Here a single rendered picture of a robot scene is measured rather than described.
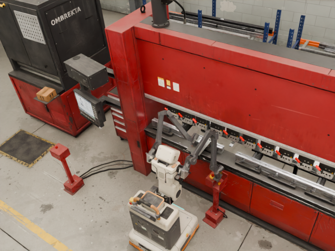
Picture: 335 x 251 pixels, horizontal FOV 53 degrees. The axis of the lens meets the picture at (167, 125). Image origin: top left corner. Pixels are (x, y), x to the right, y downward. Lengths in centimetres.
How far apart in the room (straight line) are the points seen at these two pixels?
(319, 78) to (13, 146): 494
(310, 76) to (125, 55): 191
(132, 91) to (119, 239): 188
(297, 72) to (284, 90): 24
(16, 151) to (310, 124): 462
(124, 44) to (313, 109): 200
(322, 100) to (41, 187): 401
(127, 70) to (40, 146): 268
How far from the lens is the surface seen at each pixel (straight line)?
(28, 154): 603
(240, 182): 412
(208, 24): 573
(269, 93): 329
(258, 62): 314
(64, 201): 514
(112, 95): 505
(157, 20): 367
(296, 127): 340
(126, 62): 385
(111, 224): 470
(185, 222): 425
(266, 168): 394
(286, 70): 308
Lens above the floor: 385
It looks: 41 degrees down
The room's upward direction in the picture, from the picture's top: 6 degrees counter-clockwise
